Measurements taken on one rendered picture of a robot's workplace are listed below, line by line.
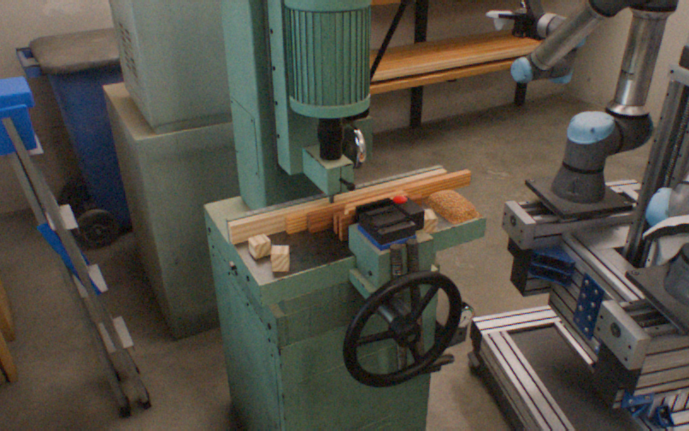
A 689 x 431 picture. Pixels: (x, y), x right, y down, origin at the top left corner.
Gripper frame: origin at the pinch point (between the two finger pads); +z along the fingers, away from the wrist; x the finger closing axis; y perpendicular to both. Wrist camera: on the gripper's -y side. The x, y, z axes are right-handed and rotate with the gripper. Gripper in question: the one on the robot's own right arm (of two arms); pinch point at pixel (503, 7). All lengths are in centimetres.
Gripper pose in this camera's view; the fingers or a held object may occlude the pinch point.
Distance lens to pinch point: 222.5
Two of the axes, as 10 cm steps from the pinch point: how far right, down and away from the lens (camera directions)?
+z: -4.7, -4.4, 7.6
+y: 1.2, 8.3, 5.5
